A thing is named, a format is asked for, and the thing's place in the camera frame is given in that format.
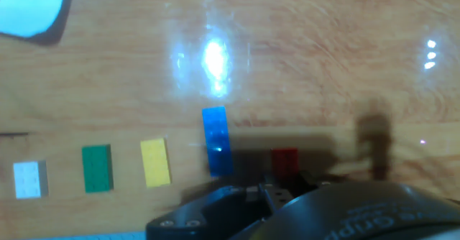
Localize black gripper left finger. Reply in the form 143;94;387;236
145;173;294;240

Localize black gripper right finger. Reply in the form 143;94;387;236
298;171;334;194

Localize long red Lego brick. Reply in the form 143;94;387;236
270;147;300;188

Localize long blue Lego brick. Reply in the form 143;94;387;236
201;106;235;178

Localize yellow Lego brick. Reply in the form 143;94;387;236
139;137;173;189

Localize gray Lego baseplate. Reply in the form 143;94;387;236
21;231;147;240

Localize dark green Lego brick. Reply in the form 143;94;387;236
81;144;115;194

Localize white Lego brick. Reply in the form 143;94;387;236
13;160;50;200

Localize glossy wooden board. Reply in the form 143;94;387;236
0;0;460;240

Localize white paper sheets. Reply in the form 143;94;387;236
0;0;69;40

